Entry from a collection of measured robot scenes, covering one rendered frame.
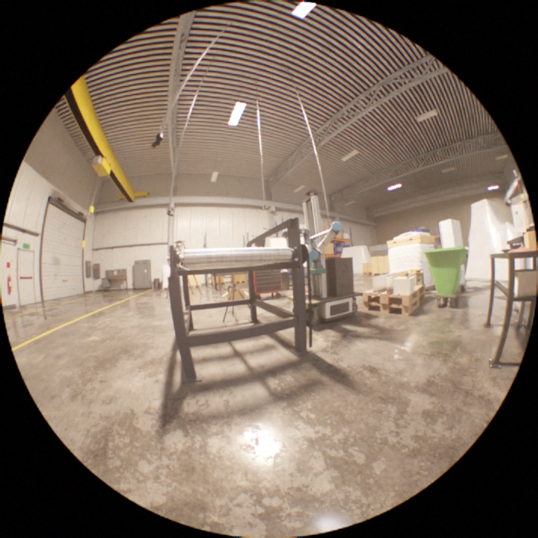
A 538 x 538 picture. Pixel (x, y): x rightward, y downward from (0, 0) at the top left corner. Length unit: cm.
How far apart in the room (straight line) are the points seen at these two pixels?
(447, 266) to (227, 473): 299
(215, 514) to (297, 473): 34
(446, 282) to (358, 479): 263
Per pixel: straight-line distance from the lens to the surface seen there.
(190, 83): 868
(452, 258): 282
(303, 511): 76
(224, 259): 111
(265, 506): 76
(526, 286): 165
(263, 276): 407
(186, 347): 120
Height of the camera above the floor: 75
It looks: level
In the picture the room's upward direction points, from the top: 4 degrees counter-clockwise
